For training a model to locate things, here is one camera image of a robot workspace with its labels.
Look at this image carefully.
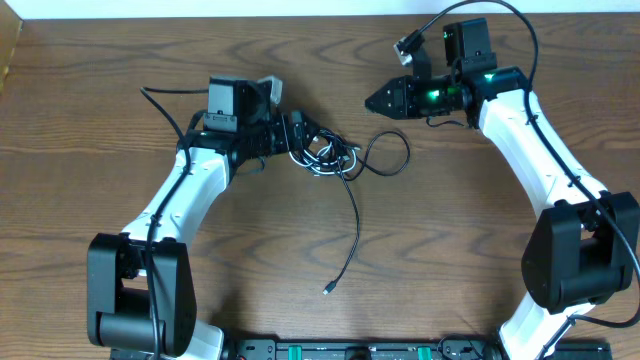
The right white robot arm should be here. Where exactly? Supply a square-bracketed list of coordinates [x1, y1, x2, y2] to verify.
[365, 18, 639, 359]

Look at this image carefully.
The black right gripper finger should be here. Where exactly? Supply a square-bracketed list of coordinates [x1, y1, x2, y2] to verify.
[365, 102, 405, 119]
[365, 77, 405, 106]

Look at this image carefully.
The short black USB cable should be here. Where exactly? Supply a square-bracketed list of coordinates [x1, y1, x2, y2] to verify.
[299, 128, 356, 174]

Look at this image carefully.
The white USB cable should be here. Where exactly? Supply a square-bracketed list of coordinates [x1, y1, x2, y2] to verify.
[288, 142, 361, 176]

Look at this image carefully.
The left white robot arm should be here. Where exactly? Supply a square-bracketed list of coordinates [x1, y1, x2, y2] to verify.
[87, 76, 319, 359]

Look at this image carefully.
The cardboard box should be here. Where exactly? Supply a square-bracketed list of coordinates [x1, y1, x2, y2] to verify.
[0, 0, 23, 90]

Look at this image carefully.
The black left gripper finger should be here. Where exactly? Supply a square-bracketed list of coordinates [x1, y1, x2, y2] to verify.
[291, 111, 318, 135]
[290, 131, 318, 152]

